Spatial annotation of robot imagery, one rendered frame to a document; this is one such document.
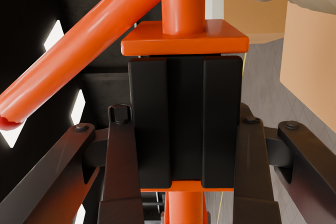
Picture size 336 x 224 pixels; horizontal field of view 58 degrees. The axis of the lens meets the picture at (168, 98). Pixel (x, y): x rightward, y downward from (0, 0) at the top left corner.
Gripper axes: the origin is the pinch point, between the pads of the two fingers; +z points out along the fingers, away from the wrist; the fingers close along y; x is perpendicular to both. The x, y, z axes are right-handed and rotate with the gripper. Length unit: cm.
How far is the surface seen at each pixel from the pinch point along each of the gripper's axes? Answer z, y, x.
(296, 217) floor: 237, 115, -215
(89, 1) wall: 892, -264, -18
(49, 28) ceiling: 777, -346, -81
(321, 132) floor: 214, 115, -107
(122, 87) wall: 1029, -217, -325
